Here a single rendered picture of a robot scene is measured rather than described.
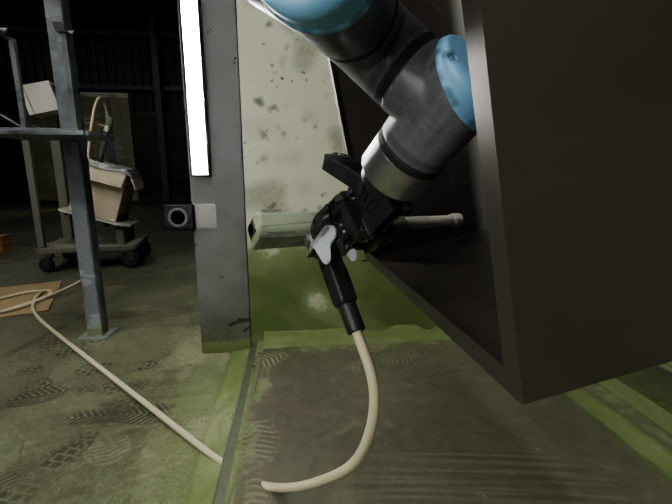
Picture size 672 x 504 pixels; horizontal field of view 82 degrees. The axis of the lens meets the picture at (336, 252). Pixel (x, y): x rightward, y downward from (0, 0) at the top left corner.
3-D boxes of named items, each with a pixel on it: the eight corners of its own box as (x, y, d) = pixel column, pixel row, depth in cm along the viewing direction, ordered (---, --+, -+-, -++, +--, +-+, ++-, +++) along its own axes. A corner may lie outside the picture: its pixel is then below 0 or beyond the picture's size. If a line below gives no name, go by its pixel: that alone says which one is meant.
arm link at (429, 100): (459, 23, 42) (528, 85, 41) (396, 113, 51) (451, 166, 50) (423, 31, 36) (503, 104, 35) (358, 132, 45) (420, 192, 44)
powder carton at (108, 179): (79, 202, 302) (91, 153, 298) (139, 218, 316) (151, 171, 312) (51, 208, 252) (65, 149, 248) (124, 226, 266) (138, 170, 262)
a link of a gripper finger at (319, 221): (305, 239, 60) (335, 205, 54) (302, 231, 61) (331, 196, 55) (329, 239, 63) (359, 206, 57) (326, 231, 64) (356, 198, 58)
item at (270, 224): (291, 342, 51) (249, 201, 60) (279, 353, 55) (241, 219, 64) (509, 293, 78) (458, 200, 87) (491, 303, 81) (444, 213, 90)
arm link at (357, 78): (341, -73, 36) (437, 14, 35) (370, -17, 47) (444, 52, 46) (281, 16, 40) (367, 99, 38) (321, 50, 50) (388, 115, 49)
